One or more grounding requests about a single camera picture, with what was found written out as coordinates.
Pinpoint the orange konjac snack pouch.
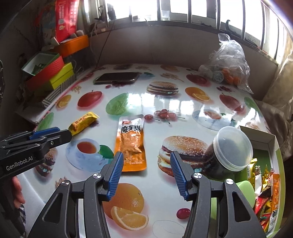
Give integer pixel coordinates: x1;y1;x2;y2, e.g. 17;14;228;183
268;173;280;233

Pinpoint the person's left hand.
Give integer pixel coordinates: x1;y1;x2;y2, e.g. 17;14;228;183
11;176;25;209

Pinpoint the black smartphone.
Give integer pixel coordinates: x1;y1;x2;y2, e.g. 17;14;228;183
93;72;140;85

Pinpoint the clear plastic bag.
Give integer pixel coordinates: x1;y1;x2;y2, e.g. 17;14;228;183
198;33;253;94

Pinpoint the white foam sheet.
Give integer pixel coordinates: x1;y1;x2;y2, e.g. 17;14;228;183
17;170;55;235

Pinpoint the black white striped box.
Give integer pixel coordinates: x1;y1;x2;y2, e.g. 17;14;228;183
39;74;77;109

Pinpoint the clear jar white lid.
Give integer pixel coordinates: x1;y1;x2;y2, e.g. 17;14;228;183
202;127;253;180

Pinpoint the green gift box tray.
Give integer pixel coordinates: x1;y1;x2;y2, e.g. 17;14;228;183
233;125;287;237

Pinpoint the yellow peanut crisp packet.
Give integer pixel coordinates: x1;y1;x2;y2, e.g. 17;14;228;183
68;111;99;136

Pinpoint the long gold snack bar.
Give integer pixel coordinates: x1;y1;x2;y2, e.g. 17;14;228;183
247;158;260;191

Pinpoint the orange storage box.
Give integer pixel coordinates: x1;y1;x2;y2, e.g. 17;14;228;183
52;35;89;58

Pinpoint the yellow green box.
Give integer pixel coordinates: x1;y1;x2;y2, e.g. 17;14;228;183
45;62;74;91

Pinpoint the red dotted box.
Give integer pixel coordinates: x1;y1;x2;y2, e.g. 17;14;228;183
21;52;65;92

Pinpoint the beige floral curtain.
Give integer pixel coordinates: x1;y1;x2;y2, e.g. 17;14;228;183
254;52;293;163

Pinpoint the pink white nougat candy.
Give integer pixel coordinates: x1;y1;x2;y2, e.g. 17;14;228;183
254;165;262;197

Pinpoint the red paper bag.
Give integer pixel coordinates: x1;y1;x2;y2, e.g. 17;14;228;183
55;0;79;43

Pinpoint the green glass jar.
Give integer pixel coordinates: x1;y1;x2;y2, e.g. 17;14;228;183
211;180;255;220

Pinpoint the red triangular snack packet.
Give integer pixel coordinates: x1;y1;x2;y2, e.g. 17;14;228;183
254;189;271;214

